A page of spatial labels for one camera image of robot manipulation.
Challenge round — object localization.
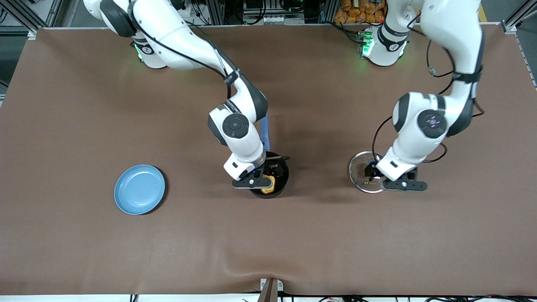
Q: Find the glass pot lid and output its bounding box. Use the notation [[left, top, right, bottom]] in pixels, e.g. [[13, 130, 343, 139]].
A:
[[347, 151, 386, 194]]

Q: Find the brown table mat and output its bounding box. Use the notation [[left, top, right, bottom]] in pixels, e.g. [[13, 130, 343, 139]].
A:
[[0, 23, 537, 296]]

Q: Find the blue round plate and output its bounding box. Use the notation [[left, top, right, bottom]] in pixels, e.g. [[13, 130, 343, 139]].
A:
[[114, 164, 167, 216]]

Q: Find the bag of orange snacks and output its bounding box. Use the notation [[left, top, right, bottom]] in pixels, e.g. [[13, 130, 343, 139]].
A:
[[334, 0, 387, 24]]

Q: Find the white power strip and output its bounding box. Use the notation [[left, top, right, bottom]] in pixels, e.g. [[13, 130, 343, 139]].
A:
[[182, 6, 210, 26]]

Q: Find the aluminium profile beam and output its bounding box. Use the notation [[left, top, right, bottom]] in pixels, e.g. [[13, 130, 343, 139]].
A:
[[502, 0, 537, 34]]

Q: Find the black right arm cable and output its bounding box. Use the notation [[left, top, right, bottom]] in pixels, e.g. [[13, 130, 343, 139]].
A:
[[128, 0, 291, 161]]

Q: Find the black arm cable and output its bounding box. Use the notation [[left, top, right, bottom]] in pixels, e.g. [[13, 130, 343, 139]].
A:
[[128, 0, 291, 161], [372, 13, 485, 165]]

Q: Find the black pot with blue handle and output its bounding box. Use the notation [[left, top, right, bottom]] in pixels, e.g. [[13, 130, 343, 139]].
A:
[[248, 115, 291, 200]]

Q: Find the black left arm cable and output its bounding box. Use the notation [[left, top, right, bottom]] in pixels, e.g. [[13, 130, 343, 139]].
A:
[[372, 13, 485, 165]]

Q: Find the metal table edge bracket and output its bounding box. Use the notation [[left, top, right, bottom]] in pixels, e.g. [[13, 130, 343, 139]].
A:
[[258, 278, 284, 302]]

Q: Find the aluminium table edge rail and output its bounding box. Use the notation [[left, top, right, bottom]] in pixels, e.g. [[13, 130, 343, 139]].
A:
[[514, 30, 537, 89]]

